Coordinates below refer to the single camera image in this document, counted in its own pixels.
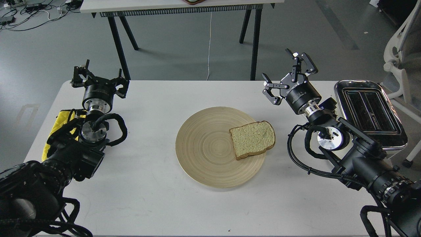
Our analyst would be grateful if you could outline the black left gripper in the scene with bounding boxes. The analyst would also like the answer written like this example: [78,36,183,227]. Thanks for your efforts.
[71,60,130,112]

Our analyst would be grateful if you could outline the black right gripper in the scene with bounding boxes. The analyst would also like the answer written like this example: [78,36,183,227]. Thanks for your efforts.
[261,48,322,115]

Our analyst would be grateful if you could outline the slice of bread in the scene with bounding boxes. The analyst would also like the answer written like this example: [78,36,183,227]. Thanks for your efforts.
[229,120,276,160]

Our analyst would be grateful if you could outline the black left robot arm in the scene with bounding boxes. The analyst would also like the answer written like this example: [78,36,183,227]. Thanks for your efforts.
[0,60,130,237]

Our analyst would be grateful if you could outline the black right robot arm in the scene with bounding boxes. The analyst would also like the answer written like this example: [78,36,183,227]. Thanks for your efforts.
[262,49,421,237]

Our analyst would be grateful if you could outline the cream and chrome toaster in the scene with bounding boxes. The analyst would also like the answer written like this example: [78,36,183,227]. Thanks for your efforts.
[334,80,408,159]

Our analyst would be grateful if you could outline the yellow cloth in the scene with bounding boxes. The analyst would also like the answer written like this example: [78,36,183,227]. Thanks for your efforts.
[42,109,87,162]

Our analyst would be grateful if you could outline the white background table black legs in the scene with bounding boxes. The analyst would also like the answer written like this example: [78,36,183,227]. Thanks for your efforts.
[80,0,281,81]

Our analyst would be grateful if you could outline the round wooden plate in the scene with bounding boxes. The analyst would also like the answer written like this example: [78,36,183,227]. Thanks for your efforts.
[175,107,266,188]

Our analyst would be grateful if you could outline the white office chair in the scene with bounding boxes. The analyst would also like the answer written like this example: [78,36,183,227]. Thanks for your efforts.
[382,0,421,168]

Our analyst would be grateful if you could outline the brown object on background table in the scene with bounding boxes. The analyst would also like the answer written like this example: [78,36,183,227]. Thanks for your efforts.
[183,0,206,5]

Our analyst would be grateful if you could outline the cables on floor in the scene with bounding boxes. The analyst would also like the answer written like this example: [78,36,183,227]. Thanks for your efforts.
[0,0,83,32]

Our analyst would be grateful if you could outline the white hanging cable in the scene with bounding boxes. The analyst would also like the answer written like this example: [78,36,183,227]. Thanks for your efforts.
[206,13,212,81]

